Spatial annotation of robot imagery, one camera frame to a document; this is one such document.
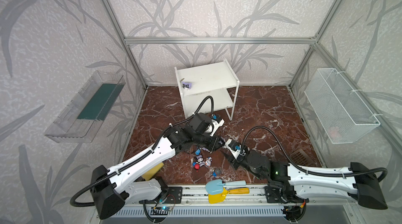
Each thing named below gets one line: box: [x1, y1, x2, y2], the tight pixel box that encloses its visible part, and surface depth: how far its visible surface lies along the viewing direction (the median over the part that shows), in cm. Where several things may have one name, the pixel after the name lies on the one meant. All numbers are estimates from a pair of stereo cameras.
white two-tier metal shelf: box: [174, 58, 240, 121], surface depth 80 cm
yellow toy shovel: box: [208, 187, 250, 205], surface depth 75 cm
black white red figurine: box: [194, 154, 206, 171], surface depth 84 cm
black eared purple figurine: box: [181, 81, 193, 91], surface depth 72 cm
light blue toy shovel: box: [205, 178, 247, 195], surface depth 77 cm
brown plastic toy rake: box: [289, 148, 314, 166], surface depth 86 cm
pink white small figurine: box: [205, 156, 213, 168], surface depth 84 cm
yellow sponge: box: [141, 162, 165, 182], surface depth 81 cm
